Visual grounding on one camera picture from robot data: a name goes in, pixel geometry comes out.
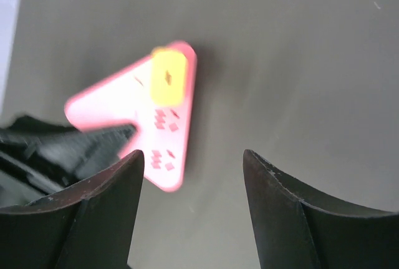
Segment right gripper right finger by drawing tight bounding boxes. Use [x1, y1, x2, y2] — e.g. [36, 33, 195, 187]
[243, 149, 398, 268]

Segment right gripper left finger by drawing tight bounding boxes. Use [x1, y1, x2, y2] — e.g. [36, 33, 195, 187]
[1, 150, 145, 268]

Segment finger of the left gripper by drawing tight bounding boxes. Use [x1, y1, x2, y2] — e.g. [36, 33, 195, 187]
[1, 115, 137, 194]

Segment pink triangular socket board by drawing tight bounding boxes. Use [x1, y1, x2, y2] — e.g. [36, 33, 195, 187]
[64, 41, 197, 192]

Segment yellow small plug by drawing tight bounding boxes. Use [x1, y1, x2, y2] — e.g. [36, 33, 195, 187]
[150, 47, 188, 107]

